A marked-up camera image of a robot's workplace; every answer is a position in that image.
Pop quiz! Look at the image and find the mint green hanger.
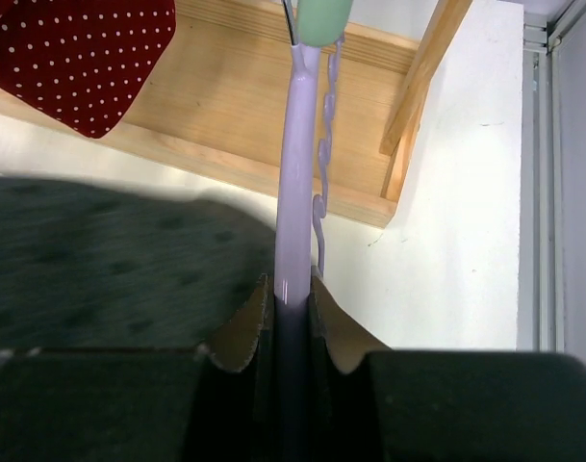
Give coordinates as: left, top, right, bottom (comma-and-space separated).
296, 0, 353, 48

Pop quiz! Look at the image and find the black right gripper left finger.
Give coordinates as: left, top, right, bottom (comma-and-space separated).
0, 276, 274, 461

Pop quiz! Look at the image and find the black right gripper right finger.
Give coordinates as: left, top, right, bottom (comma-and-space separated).
309, 277, 586, 461

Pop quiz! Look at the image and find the red polka dot skirt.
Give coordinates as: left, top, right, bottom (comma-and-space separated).
0, 0, 176, 139

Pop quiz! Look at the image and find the wooden clothes rack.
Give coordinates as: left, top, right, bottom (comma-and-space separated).
0, 1, 470, 227

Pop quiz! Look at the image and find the lilac hanger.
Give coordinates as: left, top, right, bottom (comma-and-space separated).
274, 43, 321, 461

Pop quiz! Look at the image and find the dark grey dotted skirt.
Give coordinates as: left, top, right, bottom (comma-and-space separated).
0, 176, 275, 348

